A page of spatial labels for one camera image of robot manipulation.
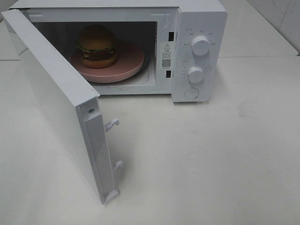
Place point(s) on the round white door button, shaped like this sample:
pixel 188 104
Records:
pixel 191 93

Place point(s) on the pink round plate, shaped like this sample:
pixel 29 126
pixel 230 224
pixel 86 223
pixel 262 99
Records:
pixel 126 50

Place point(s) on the burger with lettuce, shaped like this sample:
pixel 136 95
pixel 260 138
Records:
pixel 97 46

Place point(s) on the glass microwave turntable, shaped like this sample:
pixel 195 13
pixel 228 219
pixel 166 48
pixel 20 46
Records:
pixel 145 68

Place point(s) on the lower white microwave knob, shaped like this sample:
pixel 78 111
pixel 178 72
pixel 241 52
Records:
pixel 195 74

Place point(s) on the white microwave knob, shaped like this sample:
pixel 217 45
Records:
pixel 200 44
pixel 195 74

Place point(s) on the white warning label sticker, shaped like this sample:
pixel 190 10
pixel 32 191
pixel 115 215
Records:
pixel 166 55

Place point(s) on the white microwave oven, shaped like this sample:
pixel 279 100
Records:
pixel 145 23

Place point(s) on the upper white microwave knob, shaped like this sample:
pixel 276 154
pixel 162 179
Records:
pixel 200 44

